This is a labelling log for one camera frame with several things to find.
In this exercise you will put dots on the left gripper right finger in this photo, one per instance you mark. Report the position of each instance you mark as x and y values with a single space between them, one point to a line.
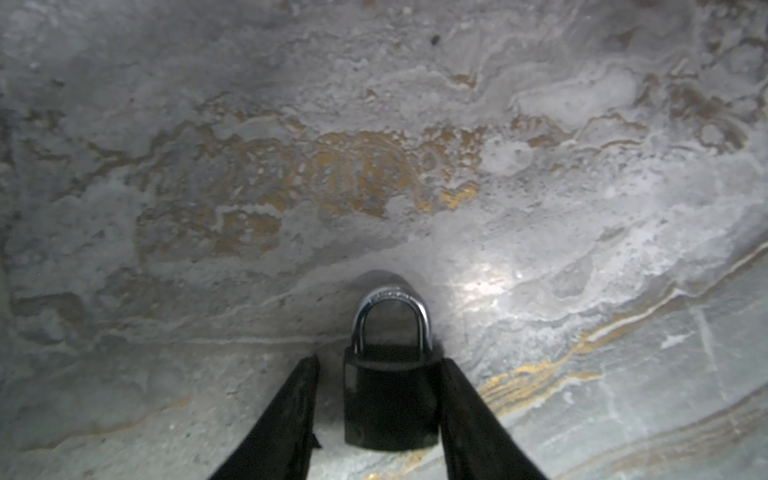
476 445

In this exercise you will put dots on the black padlock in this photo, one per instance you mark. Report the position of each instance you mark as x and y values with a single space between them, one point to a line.
390 391

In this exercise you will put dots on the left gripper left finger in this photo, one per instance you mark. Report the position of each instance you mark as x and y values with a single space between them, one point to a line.
281 443

